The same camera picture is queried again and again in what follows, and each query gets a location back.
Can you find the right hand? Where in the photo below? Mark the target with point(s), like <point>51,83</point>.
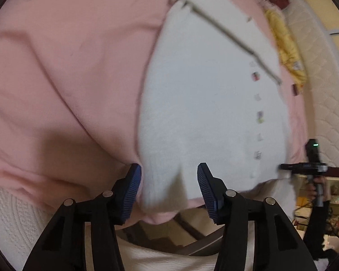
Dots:
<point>310,188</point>

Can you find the pink bed sheet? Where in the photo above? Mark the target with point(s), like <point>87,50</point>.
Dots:
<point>72,74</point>

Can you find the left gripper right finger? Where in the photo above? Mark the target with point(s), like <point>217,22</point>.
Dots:
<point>278,246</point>

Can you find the yellow cartoon pillow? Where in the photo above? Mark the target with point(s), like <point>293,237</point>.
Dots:
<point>287,48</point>

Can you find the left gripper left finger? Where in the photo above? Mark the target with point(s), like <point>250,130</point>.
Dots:
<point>61,245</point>

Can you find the white fuzzy cardigan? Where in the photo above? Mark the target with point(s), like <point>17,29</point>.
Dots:
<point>212,94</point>

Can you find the cream tufted headboard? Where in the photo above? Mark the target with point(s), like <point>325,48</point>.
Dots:
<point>321,61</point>

